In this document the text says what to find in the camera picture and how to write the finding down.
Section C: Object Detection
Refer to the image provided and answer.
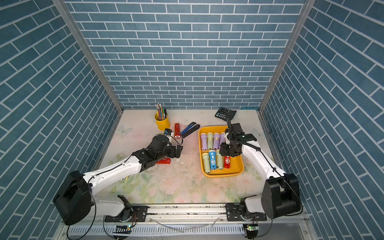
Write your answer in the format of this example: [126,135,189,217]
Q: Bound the small red flashlight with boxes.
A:
[174,123,182,139]

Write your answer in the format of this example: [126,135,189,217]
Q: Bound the black calculator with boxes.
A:
[215,108,237,121]

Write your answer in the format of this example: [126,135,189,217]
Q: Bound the blue white flashlight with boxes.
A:
[209,150,217,170]

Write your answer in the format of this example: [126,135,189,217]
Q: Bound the red flashlight white rim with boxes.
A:
[224,156,231,169]

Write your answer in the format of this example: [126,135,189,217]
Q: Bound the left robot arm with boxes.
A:
[53,134,183,226]

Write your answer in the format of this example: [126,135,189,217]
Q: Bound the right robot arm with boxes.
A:
[220,140,304,220]

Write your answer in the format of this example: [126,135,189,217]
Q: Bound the green flashlight yellow button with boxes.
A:
[207,132,214,150]

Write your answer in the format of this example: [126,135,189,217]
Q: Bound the yellow pen cup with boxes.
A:
[155,114,171,132]

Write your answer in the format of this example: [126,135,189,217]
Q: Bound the blue black stapler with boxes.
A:
[181,122,200,139]

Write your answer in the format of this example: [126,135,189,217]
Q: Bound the yellow plastic tray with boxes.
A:
[199,126,245,178]

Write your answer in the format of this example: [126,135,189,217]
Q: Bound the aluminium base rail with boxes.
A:
[53,204,317,240]

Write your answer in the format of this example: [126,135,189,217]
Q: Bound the pens in cup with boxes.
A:
[155,103,168,121]

